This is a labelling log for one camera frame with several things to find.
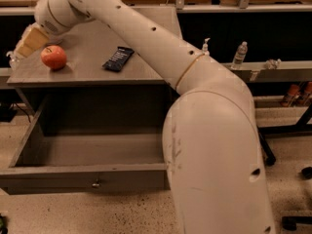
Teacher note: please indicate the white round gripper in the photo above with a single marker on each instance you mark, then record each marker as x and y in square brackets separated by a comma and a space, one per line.
[43, 20]

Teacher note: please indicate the red apple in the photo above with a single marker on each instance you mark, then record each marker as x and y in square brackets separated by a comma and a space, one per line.
[54, 57]

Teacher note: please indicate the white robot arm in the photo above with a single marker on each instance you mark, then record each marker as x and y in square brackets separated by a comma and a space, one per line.
[210, 138]

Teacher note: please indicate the open grey top drawer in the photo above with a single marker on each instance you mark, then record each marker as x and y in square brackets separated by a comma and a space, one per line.
[71, 163]

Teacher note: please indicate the clear sanitizer pump bottle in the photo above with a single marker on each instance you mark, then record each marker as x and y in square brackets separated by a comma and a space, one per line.
[13, 60]

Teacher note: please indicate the grey wooden cabinet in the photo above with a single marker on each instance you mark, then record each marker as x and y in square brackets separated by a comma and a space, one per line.
[83, 98]

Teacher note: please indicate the dark blue snack bar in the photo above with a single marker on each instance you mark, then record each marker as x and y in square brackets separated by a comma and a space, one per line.
[118, 59]

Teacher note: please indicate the white pump bottle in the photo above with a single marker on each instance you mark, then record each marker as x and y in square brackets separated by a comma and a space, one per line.
[205, 47]

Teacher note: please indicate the clear water bottle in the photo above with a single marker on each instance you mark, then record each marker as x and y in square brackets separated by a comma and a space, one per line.
[239, 55]

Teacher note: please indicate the crumpled clear plastic wrapper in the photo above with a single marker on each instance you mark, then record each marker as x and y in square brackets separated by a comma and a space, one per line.
[272, 64]

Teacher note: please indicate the orange spray bottles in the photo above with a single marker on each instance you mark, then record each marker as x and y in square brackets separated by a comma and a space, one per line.
[298, 94]

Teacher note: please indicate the black metal stand leg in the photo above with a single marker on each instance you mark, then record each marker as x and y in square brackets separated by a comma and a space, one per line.
[282, 122]

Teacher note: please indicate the grey wall ledge rail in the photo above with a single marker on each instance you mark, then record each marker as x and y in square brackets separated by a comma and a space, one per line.
[287, 71]

